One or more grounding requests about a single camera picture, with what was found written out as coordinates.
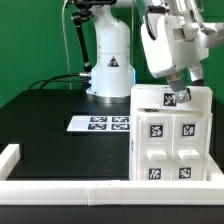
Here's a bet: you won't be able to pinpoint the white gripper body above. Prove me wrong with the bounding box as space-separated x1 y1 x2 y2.
141 14 224 78

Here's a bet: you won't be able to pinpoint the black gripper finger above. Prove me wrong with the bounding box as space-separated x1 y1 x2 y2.
166 72 191 103
188 62 203 81

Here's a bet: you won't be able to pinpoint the white cabinet door panel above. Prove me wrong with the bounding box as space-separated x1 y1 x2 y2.
137 115 173 181

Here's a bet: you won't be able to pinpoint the white cabinet body box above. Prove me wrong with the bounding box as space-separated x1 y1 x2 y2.
129 109 212 181

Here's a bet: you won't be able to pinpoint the small white cabinet top box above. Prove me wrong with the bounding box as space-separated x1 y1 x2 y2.
131 84 212 113

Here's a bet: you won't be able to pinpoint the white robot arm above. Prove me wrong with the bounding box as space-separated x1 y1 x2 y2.
72 0 224 103

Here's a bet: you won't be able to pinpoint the white right fence bar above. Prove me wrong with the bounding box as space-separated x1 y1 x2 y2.
207 156 224 182

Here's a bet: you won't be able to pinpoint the white fence bar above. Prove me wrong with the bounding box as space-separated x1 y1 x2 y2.
207 156 224 182
0 144 20 181
0 181 224 206

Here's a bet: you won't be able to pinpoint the white front fence bar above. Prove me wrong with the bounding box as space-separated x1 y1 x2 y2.
0 181 224 206

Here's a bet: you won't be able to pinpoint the white left fence bar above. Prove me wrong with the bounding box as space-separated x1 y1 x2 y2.
0 144 20 181

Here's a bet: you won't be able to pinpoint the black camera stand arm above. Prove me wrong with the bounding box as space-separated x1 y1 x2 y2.
71 0 117 72

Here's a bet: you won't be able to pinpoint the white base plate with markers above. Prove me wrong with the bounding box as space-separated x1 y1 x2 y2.
67 115 130 132

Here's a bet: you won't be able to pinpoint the white hanging cable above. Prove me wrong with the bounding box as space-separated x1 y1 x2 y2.
61 0 73 90

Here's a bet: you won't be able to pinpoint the black cables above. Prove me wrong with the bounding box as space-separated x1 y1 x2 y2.
27 73 93 90

